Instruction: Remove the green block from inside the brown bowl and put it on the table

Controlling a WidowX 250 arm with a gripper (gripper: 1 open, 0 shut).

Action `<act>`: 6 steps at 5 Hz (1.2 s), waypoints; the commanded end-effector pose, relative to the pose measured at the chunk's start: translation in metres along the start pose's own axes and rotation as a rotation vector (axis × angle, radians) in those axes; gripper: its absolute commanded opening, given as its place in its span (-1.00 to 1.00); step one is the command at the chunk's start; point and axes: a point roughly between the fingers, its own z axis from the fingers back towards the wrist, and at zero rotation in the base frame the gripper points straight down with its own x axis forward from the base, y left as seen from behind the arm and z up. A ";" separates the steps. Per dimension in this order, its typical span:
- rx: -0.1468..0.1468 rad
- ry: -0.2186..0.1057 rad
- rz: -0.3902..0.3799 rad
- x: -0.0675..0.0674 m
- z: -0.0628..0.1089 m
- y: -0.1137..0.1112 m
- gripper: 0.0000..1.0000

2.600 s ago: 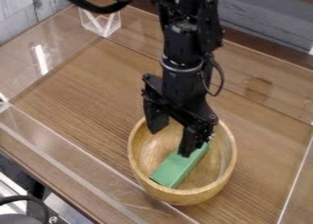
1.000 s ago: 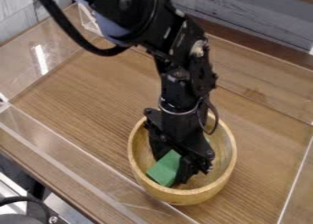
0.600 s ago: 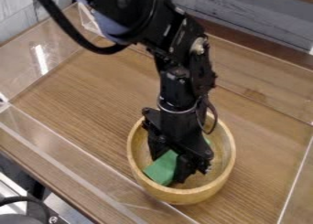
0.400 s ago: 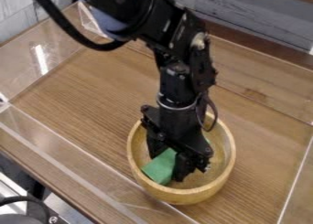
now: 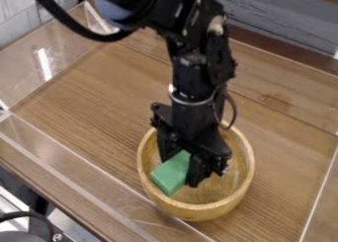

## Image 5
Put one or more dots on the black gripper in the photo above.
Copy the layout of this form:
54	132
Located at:
189	125

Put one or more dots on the green rectangular block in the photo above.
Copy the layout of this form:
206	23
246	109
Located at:
169	176

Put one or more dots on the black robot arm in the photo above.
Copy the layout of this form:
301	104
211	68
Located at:
194	28

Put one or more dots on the wooden brown bowl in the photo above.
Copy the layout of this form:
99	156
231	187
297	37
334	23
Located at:
217	195

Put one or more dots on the clear acrylic enclosure walls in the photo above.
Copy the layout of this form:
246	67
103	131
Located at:
79	96

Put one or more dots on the black table mount bracket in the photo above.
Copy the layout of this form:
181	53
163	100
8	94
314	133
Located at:
42	226

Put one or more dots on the clear acrylic corner bracket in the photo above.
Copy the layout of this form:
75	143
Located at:
95	22

